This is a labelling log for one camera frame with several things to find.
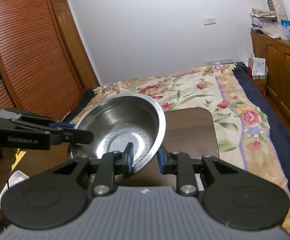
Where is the yellow paper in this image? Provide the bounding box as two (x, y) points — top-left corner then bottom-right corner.
(11, 149), (26, 171)

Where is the white paper bag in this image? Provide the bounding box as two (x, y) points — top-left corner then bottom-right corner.
(248, 57), (268, 80)

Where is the folded cloth pile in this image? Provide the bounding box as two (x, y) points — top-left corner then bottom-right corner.
(249, 8), (277, 30)

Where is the louvered wooden wardrobe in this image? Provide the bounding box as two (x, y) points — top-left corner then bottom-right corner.
(0, 0), (87, 120)

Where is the floral bed quilt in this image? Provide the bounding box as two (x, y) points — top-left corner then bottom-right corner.
(73, 62), (290, 233)

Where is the large steel bowl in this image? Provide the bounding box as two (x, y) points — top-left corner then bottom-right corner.
(68, 93), (166, 174)

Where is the wall light switch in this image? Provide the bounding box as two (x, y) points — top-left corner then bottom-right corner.
(202, 17), (216, 25)

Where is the wooden sideboard cabinet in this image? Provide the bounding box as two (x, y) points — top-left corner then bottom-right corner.
(251, 32), (290, 125)

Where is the white object at table edge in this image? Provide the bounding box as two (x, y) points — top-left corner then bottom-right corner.
(0, 170), (29, 208)

